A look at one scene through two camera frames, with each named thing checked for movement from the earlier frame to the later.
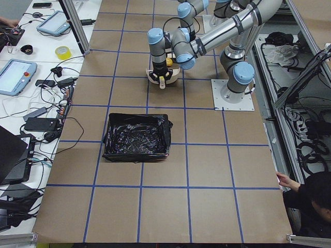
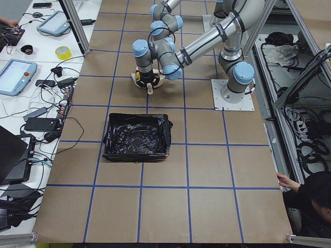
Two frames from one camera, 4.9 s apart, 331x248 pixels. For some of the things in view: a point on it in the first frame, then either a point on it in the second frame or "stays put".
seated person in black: (309, 208) stays put
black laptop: (16, 154) stays put
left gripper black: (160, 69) → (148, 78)
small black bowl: (27, 49) stays put
